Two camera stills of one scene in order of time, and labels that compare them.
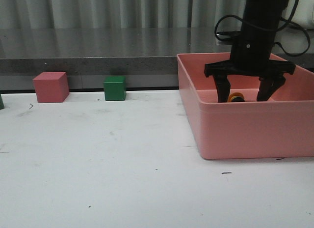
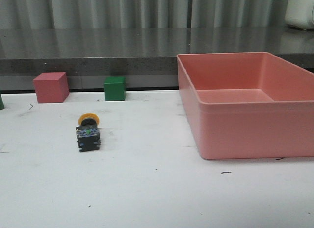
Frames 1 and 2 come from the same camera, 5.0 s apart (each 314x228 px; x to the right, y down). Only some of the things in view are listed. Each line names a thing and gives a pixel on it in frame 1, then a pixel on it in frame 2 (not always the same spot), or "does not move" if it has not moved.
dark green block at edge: x=1 y=103 does not move
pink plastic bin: x=281 y=127 does not move
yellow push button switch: x=236 y=97 to x=88 y=133
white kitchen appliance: x=304 y=13 does not move
